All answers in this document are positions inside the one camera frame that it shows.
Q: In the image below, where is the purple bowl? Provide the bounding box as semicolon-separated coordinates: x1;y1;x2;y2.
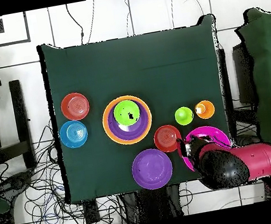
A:
129;145;177;193
105;101;153;144

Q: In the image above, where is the grey floor stand base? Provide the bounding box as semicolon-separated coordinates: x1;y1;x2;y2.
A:
235;130;262;148
0;168;39;204

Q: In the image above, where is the black stand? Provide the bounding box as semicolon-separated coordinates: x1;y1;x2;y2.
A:
0;78;38;175

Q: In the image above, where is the small blue bowl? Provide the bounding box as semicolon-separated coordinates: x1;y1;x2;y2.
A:
57;118;91;151

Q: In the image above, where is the large pink bowl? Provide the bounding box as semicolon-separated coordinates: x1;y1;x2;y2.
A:
177;122;235;174

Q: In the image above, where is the black case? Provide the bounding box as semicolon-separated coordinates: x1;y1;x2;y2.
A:
229;42;257;107

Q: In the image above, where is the small red bowl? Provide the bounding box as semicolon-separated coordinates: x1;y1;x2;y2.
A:
59;90;92;123
151;122;184;155

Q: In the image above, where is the black power adapter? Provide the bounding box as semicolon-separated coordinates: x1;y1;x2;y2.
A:
82;199;102;224

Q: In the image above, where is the orange cup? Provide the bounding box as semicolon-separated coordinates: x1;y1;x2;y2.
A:
193;98;217;122

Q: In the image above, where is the black floor cable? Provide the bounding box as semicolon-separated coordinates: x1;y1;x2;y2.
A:
65;1;87;47

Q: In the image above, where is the small green bowl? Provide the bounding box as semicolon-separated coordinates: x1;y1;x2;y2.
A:
111;97;142;129

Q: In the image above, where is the green cup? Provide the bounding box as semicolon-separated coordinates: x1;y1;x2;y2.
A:
172;105;196;127

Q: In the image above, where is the large orange bowl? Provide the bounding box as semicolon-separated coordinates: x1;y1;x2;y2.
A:
98;91;156;149

